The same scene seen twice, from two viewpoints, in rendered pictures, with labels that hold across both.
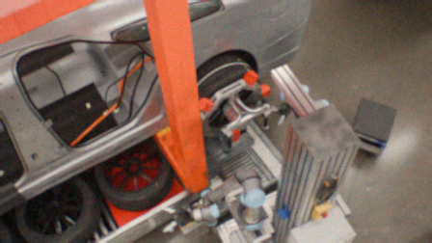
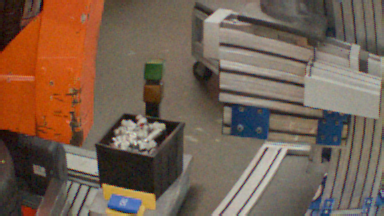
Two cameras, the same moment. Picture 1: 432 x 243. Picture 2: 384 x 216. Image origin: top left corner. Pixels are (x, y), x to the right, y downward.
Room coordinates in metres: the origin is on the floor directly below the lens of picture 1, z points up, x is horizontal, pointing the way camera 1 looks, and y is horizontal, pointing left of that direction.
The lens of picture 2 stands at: (-0.06, 1.88, 1.51)
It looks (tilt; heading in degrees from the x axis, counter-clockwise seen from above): 21 degrees down; 308
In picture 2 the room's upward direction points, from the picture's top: 2 degrees clockwise
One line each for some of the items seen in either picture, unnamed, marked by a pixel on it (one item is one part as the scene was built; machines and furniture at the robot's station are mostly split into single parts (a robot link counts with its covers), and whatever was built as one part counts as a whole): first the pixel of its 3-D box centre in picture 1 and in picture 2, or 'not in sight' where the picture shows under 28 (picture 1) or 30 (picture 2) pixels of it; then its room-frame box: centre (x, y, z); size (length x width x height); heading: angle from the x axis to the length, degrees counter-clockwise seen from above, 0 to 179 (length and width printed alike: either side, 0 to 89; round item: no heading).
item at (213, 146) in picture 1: (221, 130); not in sight; (2.25, -0.05, 0.32); 0.40 x 0.30 x 0.28; 119
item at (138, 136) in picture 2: (203, 207); (137, 156); (1.43, 0.14, 0.51); 0.20 x 0.14 x 0.13; 111
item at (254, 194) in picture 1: (253, 206); not in sight; (1.12, -0.19, 1.19); 0.15 x 0.12 x 0.55; 6
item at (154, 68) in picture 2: not in sight; (154, 69); (1.52, -0.02, 0.64); 0.04 x 0.04 x 0.04; 29
